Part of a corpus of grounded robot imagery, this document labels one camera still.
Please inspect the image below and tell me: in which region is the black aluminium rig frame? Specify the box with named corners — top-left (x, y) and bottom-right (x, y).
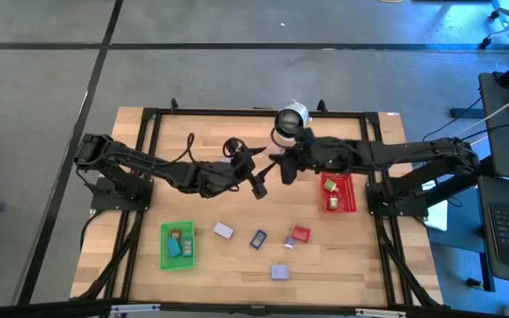
top-left (0, 97), bottom-right (509, 318)

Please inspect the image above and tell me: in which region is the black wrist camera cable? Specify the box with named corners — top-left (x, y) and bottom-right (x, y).
top-left (185, 131), bottom-right (246, 165)
top-left (270, 125), bottom-right (313, 149)

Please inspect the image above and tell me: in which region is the white lavender block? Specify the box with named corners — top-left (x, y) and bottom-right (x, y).
top-left (212, 222), bottom-right (234, 240)

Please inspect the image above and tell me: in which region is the black floor plug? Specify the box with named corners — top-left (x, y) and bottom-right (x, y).
top-left (465, 276), bottom-right (486, 292)

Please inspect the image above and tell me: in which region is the red plastic basket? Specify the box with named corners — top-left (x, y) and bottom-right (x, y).
top-left (320, 171), bottom-right (358, 214)

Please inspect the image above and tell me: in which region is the black equipment cart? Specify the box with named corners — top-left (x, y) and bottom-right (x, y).
top-left (477, 70), bottom-right (509, 292)

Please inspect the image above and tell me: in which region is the white floor cable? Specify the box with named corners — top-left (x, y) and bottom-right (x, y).
top-left (439, 86), bottom-right (509, 147)

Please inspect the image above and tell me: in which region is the large lavender power cube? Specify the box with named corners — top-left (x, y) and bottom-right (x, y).
top-left (270, 263), bottom-right (292, 282)

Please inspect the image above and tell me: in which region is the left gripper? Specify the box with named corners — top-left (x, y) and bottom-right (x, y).
top-left (199, 147), bottom-right (278, 200)

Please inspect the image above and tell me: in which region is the teal blue box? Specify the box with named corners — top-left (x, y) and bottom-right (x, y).
top-left (167, 238), bottom-right (183, 259)

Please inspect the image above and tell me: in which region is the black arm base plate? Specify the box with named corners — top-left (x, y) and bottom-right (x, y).
top-left (364, 181), bottom-right (430, 218)
top-left (89, 176), bottom-right (154, 212)

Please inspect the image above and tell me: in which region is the white paper sheet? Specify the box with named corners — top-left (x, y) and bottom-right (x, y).
top-left (424, 199), bottom-right (449, 232)

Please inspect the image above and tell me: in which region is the red wall charger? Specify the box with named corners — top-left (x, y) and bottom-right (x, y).
top-left (292, 224), bottom-right (312, 244)

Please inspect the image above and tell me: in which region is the grey wheeled stand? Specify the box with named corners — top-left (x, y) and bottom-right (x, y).
top-left (478, 0), bottom-right (509, 50)

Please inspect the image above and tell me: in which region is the silver frame bracket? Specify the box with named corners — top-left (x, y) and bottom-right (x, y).
top-left (354, 307), bottom-right (408, 318)
top-left (110, 303), bottom-right (162, 315)

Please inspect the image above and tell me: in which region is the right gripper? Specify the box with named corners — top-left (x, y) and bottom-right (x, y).
top-left (279, 130), bottom-right (343, 186)

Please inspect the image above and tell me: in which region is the green plastic basket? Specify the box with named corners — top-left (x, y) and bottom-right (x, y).
top-left (159, 220), bottom-right (197, 271)

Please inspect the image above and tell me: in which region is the dark blue box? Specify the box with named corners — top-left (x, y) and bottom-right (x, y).
top-left (249, 229), bottom-right (269, 251)

